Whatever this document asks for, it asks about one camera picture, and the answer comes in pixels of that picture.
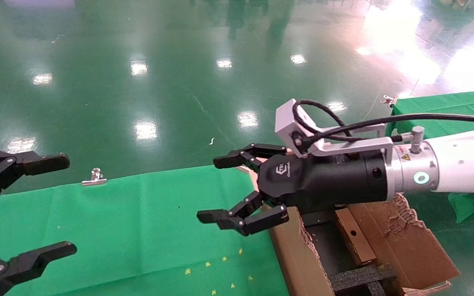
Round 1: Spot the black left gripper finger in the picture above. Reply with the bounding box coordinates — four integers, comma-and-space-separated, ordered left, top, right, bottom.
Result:
0, 242, 78, 296
0, 150, 71, 208

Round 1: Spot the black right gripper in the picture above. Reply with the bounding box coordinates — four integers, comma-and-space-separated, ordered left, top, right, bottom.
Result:
197, 143, 388, 237

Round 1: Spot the small cardboard box with hole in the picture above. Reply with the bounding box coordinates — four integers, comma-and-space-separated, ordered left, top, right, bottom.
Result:
335, 208, 377, 266

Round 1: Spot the large open cardboard carton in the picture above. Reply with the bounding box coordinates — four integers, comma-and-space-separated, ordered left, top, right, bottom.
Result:
268, 193, 460, 296

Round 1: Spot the green tablecloth with yellow specks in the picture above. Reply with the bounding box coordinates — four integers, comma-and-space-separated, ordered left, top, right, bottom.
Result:
0, 163, 290, 296

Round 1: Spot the black foam insert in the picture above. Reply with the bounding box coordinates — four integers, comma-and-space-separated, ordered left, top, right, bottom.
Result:
328, 264, 398, 296

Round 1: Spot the green tablecloth on side table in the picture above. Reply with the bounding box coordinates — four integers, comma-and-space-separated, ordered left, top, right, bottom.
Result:
385, 88, 474, 224

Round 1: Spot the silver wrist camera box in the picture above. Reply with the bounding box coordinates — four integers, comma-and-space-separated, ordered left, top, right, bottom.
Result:
275, 99, 394, 159

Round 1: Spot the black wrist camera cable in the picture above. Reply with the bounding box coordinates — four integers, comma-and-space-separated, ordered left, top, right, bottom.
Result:
293, 100, 474, 142

